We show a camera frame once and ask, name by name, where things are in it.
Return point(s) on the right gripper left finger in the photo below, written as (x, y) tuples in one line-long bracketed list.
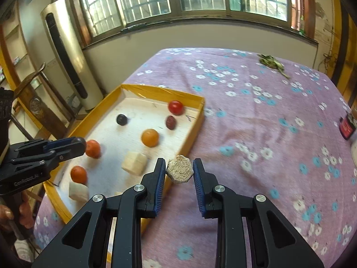
[(108, 225)]

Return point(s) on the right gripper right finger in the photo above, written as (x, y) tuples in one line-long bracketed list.
[(251, 231)]

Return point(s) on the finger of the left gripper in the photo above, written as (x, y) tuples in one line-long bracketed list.
[(48, 160), (40, 145)]

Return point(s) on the large cream banana chunk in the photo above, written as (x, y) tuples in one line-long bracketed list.
[(78, 192)]

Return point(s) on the tan hexagonal cracker piece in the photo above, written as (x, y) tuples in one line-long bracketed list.
[(179, 169)]

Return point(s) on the small yellow-orange fruit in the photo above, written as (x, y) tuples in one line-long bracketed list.
[(150, 138)]

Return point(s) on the small dark grape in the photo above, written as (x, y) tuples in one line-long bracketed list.
[(121, 119)]

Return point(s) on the red-brown jujube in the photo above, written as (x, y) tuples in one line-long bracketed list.
[(170, 122)]

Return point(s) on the red cherry tomato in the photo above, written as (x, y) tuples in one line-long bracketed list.
[(176, 107)]

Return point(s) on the near orange tangerine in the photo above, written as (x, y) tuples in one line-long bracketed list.
[(79, 175)]

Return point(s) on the orange tangerine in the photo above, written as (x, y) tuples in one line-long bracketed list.
[(79, 175), (93, 149)]

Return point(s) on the cream block in tray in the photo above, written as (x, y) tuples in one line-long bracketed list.
[(134, 163)]

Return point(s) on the dark wooden chair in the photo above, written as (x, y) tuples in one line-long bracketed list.
[(37, 108)]

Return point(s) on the far orange tangerine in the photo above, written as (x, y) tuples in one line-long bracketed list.
[(93, 149)]

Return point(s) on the yellow-rimmed white tray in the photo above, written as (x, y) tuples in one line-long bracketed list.
[(146, 107)]

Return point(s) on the purple floral tablecloth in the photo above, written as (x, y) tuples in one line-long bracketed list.
[(262, 133)]

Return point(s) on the gold tower air conditioner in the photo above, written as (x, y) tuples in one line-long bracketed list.
[(67, 50)]

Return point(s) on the red black small box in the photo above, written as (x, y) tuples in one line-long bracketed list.
[(347, 126)]

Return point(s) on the green leafy stems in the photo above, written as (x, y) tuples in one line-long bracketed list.
[(271, 62)]

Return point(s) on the barred window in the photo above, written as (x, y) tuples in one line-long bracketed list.
[(98, 19)]

